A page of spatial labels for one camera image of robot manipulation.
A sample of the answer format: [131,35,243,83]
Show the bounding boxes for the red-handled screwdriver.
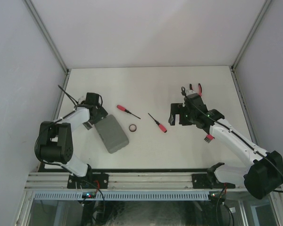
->
[117,105,141,120]
[148,113,167,133]

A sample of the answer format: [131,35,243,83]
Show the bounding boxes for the grey plastic tool case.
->
[95,115,129,154]

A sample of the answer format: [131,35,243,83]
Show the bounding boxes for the red black pliers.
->
[189,83,202,97]

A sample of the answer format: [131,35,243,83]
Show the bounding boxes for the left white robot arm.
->
[34,93,108,188]

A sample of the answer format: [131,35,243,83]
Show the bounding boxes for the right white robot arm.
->
[169,93,283,200]

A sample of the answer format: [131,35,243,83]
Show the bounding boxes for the red black bit holder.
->
[204,134,214,143]

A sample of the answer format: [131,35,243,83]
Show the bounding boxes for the black electrical tape roll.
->
[129,124,137,132]

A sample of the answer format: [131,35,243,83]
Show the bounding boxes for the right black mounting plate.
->
[191,173,236,189]

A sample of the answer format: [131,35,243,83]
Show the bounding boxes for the black mounting plate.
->
[191,173,236,189]
[67,173,109,189]

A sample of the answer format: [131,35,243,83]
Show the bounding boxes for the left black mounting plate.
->
[67,173,109,189]

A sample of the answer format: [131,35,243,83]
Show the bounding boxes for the right black camera cable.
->
[180,86,283,193]

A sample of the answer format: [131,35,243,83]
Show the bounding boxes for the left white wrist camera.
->
[83,121,92,130]

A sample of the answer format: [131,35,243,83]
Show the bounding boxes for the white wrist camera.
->
[185,89,199,98]
[83,121,92,130]

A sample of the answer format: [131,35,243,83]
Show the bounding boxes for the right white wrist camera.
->
[185,89,199,98]

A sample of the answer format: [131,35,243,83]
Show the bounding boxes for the right aluminium frame post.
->
[229,0,274,144]

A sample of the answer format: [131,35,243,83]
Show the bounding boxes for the aluminium frame post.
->
[229,0,274,144]
[22,0,70,142]

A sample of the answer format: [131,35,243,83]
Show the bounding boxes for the left aluminium frame post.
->
[22,0,70,142]

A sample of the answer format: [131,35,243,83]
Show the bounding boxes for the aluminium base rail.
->
[25,171,280,190]

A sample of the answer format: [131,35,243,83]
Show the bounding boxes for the blue slotted cable duct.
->
[34,191,210,201]

